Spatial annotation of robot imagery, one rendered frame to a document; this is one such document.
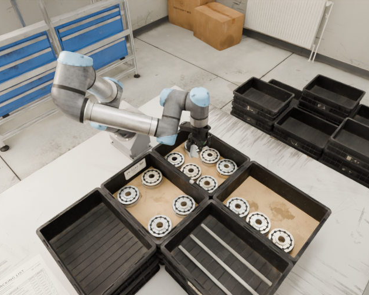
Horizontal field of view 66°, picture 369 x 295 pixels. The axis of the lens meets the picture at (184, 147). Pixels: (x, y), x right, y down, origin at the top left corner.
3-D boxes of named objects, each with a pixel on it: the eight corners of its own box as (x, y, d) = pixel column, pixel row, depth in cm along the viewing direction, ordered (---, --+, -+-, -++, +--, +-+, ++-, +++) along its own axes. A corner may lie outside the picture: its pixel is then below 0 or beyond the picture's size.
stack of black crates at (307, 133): (265, 153, 242) (273, 123, 217) (282, 134, 257) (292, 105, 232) (308, 178, 223) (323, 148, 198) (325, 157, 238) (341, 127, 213)
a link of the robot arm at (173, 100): (154, 113, 109) (181, 118, 107) (161, 84, 109) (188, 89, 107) (161, 116, 117) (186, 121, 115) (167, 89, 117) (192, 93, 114)
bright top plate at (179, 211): (167, 206, 126) (167, 205, 126) (182, 191, 131) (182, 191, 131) (184, 219, 122) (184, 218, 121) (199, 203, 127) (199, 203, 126)
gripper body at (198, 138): (201, 153, 121) (201, 133, 112) (187, 143, 126) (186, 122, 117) (212, 144, 125) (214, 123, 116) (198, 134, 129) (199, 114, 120)
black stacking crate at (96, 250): (45, 243, 120) (34, 230, 112) (104, 200, 134) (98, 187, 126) (98, 318, 101) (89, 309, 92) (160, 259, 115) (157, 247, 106)
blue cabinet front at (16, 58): (-6, 119, 252) (-44, 62, 211) (66, 83, 287) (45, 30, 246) (-5, 120, 250) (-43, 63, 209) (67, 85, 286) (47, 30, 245)
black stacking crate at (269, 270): (161, 259, 115) (159, 247, 106) (209, 212, 129) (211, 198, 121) (239, 340, 95) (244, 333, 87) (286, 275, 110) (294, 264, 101)
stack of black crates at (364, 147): (308, 178, 223) (329, 138, 190) (325, 157, 238) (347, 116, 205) (361, 208, 204) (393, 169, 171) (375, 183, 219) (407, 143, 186)
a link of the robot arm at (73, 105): (40, 116, 98) (177, 147, 107) (47, 85, 98) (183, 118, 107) (50, 117, 109) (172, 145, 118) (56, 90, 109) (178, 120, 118)
